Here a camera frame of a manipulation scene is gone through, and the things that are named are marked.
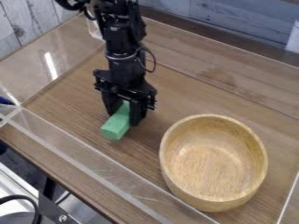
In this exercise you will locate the black metal table leg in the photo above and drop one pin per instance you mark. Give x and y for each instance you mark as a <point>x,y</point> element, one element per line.
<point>48,190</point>

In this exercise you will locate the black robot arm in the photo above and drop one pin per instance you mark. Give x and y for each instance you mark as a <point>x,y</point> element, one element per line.
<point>119,22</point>

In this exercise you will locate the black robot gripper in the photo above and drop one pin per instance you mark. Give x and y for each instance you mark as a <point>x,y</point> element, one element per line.
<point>123,83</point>

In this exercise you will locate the clear acrylic enclosure wall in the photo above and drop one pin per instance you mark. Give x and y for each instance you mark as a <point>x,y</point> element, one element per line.
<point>203,77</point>

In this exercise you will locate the green rectangular block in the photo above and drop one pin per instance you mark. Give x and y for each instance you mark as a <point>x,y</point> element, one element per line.
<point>116,125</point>

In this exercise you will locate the brown wooden bowl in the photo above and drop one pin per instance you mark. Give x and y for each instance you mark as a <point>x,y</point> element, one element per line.
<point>214,162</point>

